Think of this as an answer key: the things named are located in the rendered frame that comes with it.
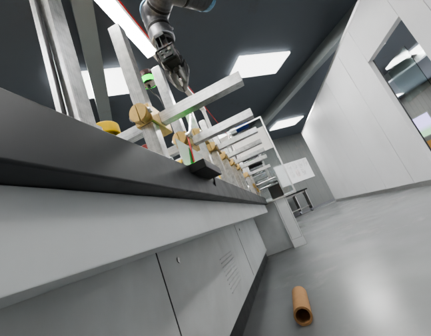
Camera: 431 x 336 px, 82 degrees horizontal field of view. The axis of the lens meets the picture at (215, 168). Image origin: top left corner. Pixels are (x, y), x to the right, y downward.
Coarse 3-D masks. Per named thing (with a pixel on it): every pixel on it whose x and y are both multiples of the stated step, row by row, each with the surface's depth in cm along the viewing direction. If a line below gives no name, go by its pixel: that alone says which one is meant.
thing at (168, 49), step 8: (160, 32) 86; (160, 40) 86; (168, 40) 90; (160, 48) 85; (168, 48) 84; (176, 48) 87; (160, 56) 85; (168, 56) 84; (176, 56) 84; (160, 64) 85; (168, 64) 87; (176, 64) 88
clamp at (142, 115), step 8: (136, 104) 61; (136, 112) 61; (144, 112) 60; (152, 112) 63; (136, 120) 61; (144, 120) 61; (152, 120) 62; (160, 120) 66; (160, 128) 67; (168, 128) 70
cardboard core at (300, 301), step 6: (294, 288) 138; (300, 288) 136; (294, 294) 129; (300, 294) 126; (306, 294) 132; (294, 300) 122; (300, 300) 118; (306, 300) 120; (294, 306) 115; (300, 306) 111; (306, 306) 112; (294, 312) 111; (300, 312) 121; (306, 312) 119; (294, 318) 111; (300, 318) 115; (306, 318) 114; (300, 324) 110; (306, 324) 109
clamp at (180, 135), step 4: (180, 132) 85; (184, 132) 87; (176, 136) 85; (180, 136) 85; (184, 136) 84; (180, 140) 84; (184, 140) 84; (192, 140) 90; (176, 144) 85; (188, 144) 86; (192, 144) 88; (196, 148) 93
